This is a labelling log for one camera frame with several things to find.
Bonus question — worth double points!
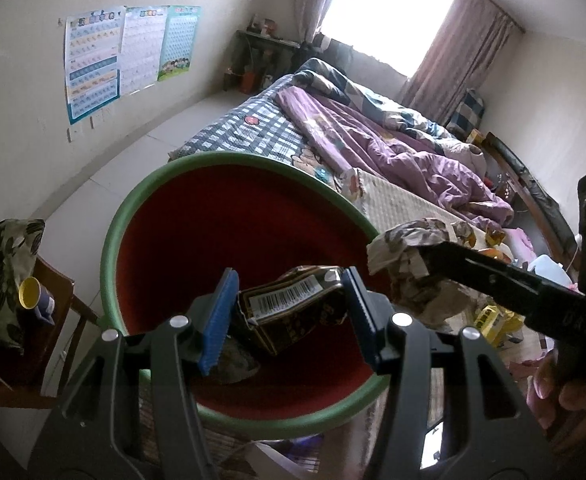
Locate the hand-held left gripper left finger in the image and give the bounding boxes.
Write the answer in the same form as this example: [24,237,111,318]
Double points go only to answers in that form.
[28,268,242,480]

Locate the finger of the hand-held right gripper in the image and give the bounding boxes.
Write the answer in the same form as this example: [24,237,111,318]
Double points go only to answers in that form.
[418,241,571,333]

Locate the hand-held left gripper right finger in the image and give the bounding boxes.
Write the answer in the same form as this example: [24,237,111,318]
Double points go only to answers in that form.
[341,266,558,480]

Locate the yellow packet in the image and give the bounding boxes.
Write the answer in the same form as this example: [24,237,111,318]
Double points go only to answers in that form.
[473,305,524,348]

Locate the large paper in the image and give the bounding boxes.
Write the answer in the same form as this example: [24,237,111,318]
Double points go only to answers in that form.
[367,217,478,331]

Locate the dark drink carton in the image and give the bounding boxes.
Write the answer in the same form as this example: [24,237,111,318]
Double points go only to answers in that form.
[235,266,348,357]

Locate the red bin with green rim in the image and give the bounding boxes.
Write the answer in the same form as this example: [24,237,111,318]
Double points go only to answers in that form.
[100,151,396,438]

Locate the person's right hand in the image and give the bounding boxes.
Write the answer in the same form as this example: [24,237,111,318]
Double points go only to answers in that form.
[525,349,586,442]

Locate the pink cloth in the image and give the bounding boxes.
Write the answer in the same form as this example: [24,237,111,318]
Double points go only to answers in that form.
[503,227,534,261]

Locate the white plastic jug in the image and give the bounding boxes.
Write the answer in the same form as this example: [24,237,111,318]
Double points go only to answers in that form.
[523,255,574,286]

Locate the dark wooden headboard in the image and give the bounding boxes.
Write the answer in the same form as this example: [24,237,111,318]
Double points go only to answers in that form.
[485,132,581,261]

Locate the white pillow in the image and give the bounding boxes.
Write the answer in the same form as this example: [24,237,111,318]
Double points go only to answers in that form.
[453,140,488,176]

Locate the purple quilt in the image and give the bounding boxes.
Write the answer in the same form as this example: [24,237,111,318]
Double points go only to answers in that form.
[277,86,515,231]

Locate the wooden chair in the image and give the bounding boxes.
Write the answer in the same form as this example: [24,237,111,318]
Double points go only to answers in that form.
[0,255,101,408]

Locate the blue plaid pillow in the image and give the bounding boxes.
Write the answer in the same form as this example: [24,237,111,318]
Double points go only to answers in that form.
[445,89,487,133]

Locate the bed with plaid sheet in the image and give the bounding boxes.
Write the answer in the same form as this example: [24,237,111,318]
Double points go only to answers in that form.
[167,72,524,241]

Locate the yellow and blue cup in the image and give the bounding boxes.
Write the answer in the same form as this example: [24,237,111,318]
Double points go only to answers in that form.
[19,276,57,326]

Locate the blue patchwork quilt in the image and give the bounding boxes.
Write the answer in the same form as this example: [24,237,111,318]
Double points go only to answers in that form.
[293,57,484,161]

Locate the brown curtain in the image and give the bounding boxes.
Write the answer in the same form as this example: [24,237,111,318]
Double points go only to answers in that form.
[398,0,516,116]

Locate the leaf pattern cushion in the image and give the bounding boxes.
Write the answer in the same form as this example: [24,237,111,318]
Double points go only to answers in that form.
[0,218,46,356]

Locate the dark cluttered shelf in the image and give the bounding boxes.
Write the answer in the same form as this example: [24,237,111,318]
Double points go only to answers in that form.
[223,27,304,96]

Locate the bright window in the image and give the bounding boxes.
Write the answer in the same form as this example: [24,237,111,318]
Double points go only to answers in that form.
[320,0,456,78]

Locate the sheer pale curtain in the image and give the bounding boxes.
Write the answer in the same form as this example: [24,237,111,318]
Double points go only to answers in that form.
[298,0,344,46]

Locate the white chart wall poster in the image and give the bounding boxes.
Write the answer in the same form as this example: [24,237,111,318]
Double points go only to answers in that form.
[119,6,168,97]

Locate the green chart wall poster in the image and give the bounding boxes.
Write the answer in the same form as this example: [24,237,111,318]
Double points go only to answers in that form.
[157,5,202,82]

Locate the blue chart wall poster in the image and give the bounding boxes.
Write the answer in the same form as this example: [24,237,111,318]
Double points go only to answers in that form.
[64,6,126,126]

